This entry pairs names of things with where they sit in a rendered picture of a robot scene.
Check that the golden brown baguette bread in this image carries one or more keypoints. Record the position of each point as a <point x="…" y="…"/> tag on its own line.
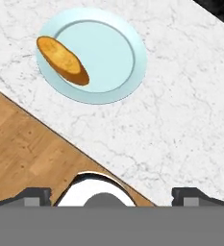
<point x="62" y="60"/>

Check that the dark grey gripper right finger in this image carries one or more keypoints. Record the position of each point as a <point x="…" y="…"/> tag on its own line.
<point x="188" y="195"/>

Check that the light blue round plate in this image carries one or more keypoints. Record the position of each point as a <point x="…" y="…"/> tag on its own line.
<point x="107" y="57"/>

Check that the white and black round object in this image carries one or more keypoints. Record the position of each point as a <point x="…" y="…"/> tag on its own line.
<point x="84" y="192"/>

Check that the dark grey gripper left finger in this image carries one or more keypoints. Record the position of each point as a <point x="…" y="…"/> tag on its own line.
<point x="33" y="195"/>

